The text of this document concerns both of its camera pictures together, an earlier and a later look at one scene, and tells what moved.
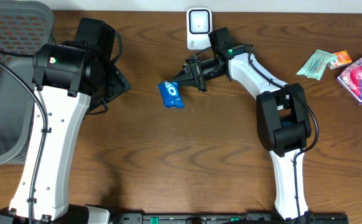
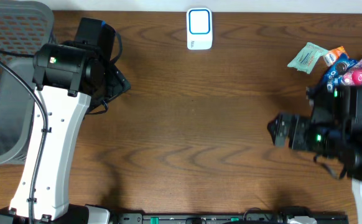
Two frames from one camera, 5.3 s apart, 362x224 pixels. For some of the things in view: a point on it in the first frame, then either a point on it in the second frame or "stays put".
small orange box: [343, 58] → [331, 57]
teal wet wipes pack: [316, 66] → [308, 58]
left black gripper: [119, 83] stays put
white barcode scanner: [199, 25] stays put
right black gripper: [196, 74] → [283, 130]
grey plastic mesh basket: [12, 32] stays put
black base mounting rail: [308, 218] stays put
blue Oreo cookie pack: [170, 92] → [333, 74]
